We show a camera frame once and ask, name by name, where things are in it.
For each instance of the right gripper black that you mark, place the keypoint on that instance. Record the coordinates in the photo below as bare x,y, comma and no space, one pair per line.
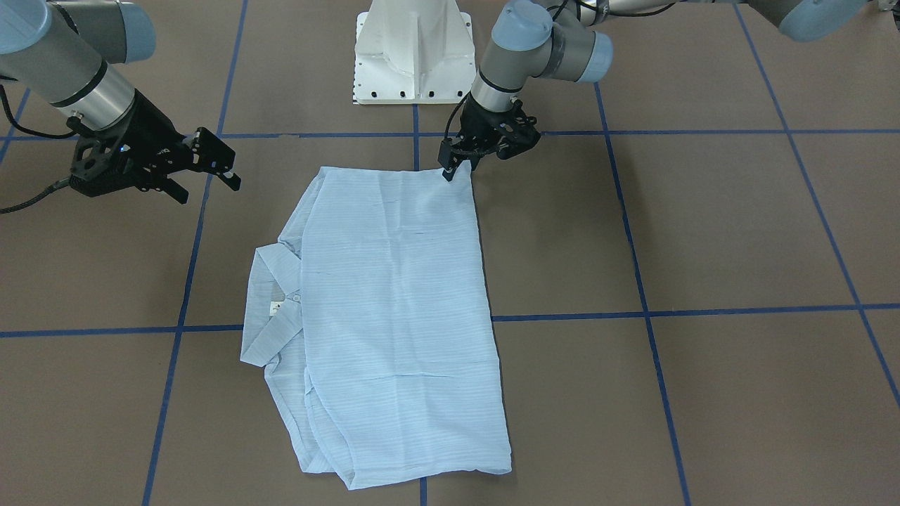
153,128

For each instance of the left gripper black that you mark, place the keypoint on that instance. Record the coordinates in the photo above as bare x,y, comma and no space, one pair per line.
484,120

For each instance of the light blue button shirt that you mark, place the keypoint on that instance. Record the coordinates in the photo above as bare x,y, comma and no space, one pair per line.
370,319

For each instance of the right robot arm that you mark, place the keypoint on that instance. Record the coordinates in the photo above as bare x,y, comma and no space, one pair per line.
67,52

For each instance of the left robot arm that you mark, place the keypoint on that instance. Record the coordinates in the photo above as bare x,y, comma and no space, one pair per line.
555,40

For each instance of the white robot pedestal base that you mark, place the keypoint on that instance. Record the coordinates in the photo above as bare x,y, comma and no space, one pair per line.
413,53

